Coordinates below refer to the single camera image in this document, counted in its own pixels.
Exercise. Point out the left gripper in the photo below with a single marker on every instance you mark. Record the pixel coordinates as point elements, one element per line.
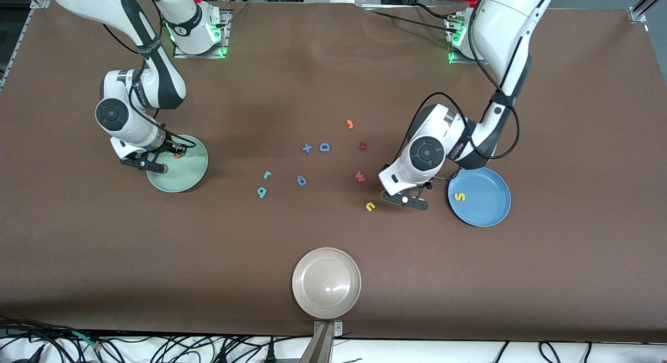
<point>428,184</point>

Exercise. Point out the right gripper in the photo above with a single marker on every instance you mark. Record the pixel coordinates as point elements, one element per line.
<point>165,147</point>

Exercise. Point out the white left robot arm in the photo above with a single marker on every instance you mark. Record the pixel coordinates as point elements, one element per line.
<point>505,29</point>

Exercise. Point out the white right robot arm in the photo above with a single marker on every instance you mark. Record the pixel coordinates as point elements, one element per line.
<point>125,9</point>

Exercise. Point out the pale green plate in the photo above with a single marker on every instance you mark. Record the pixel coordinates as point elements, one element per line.
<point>187,170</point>

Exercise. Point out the pink foam letter w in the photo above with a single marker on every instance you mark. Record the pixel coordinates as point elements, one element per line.
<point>360,176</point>

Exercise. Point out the blue foam letter D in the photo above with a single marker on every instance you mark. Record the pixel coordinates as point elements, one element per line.
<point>321,147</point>

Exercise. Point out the blue plate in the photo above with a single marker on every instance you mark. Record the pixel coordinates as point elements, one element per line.
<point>484,207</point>

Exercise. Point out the teal foam letter q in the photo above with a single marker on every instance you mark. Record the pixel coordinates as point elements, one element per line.
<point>262,192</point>

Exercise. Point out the brown table cover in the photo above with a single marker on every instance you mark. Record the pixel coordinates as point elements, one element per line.
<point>333,92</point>

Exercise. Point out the white plate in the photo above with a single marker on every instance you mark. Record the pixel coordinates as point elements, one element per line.
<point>326,283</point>

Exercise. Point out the black power plug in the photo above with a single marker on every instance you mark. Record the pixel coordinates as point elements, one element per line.
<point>269,355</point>

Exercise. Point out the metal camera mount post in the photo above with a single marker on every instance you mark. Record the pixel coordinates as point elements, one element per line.
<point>323,342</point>

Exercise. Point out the metal corner bracket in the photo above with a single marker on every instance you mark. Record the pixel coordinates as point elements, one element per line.
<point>40,2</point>
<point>638,15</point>

